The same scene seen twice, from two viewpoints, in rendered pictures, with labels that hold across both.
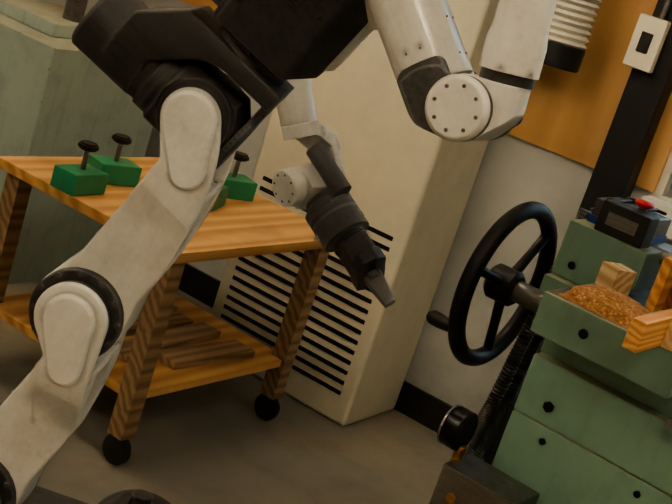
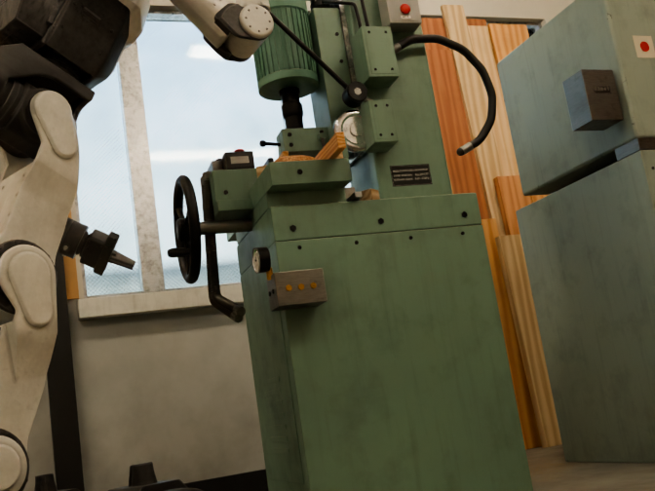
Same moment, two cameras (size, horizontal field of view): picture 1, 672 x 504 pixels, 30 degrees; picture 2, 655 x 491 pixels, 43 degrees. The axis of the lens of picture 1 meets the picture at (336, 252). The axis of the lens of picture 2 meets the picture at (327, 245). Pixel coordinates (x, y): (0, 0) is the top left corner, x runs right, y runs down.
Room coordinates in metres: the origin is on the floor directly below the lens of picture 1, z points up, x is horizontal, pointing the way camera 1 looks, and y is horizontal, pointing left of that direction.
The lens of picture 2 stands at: (0.34, 1.14, 0.30)
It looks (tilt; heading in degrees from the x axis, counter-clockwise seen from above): 11 degrees up; 309
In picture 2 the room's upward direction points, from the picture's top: 9 degrees counter-clockwise
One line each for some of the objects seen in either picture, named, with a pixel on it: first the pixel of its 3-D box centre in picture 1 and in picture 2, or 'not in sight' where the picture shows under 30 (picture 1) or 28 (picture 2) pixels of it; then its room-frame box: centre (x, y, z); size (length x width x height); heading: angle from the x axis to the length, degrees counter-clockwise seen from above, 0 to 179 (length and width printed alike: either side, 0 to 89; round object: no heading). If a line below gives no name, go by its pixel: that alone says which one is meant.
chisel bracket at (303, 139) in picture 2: not in sight; (304, 145); (1.77, -0.58, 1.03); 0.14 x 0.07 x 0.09; 58
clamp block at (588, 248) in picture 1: (615, 260); (233, 192); (1.91, -0.42, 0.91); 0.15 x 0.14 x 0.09; 148
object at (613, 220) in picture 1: (629, 217); (229, 166); (1.91, -0.41, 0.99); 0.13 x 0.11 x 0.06; 148
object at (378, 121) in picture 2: not in sight; (377, 126); (1.55, -0.64, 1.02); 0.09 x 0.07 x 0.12; 148
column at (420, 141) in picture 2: not in sight; (384, 99); (1.63, -0.81, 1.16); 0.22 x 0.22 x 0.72; 58
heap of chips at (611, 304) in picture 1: (612, 301); (292, 162); (1.65, -0.38, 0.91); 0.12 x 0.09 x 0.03; 58
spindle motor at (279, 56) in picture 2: not in sight; (282, 41); (1.78, -0.56, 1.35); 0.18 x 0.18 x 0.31
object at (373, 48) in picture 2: not in sight; (375, 56); (1.54, -0.67, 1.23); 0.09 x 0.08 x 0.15; 58
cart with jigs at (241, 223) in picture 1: (156, 277); not in sight; (2.89, 0.40, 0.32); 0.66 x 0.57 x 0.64; 150
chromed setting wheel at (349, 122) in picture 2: not in sight; (355, 131); (1.60, -0.61, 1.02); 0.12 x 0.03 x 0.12; 58
